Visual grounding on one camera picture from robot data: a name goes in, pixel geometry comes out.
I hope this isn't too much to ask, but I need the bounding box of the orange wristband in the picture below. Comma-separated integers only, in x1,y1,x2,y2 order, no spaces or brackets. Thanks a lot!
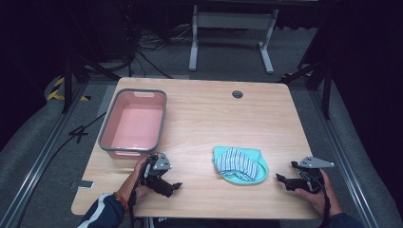
113,191,129,211

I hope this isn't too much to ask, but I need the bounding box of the white metal desk frame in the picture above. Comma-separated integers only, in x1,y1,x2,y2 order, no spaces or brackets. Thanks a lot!
188,4,279,75

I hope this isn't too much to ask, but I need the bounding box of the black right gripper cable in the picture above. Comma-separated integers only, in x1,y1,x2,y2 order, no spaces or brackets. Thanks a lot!
303,172,333,228

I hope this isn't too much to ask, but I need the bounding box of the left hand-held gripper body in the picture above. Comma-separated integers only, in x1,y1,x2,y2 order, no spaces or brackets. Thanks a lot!
138,152,174,195

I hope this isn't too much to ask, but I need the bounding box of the person's left hand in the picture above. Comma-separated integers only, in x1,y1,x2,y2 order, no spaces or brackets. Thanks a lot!
127,156,151,201

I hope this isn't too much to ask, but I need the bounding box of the person's dark clothing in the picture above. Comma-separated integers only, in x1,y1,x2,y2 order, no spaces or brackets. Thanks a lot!
148,217,281,228

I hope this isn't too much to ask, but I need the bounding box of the person's right hand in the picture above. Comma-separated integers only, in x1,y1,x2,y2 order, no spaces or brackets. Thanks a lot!
293,168,344,219

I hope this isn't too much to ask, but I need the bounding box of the black tripod stand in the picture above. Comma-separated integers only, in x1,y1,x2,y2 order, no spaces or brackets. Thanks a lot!
61,51,122,114
278,56,335,121

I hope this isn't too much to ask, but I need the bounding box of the black floor cable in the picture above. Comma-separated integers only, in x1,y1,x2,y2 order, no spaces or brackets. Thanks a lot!
37,111,108,172

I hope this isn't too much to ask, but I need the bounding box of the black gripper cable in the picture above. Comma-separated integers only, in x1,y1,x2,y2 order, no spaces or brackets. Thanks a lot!
127,164,151,228
303,172,333,228

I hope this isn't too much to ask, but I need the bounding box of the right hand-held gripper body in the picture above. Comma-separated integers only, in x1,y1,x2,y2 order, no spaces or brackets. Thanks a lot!
286,155,336,194

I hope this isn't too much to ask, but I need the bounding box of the yellow black hazard tape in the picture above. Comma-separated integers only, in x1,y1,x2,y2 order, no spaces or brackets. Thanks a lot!
46,76,91,103

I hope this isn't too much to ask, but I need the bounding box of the pink plastic basket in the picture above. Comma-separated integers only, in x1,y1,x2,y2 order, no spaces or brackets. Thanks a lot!
97,88,168,161

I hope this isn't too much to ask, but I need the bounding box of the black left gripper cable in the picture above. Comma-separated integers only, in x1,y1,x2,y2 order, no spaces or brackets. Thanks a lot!
127,164,151,228

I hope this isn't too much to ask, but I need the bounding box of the silver tape patch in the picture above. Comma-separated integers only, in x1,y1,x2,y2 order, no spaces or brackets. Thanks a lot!
69,180,95,190

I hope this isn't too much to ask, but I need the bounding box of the teal striped cloth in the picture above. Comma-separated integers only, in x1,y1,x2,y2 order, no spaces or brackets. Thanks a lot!
212,145,270,186

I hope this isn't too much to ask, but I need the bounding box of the aluminium floor rail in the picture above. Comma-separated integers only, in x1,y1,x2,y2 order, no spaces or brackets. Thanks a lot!
0,81,90,228
307,89,380,228

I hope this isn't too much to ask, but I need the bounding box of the black tape cross mark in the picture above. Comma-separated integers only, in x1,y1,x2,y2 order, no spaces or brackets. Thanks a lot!
67,124,89,144

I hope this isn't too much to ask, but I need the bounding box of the bundle of black floor cables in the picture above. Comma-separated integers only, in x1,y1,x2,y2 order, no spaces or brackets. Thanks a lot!
125,18,194,80

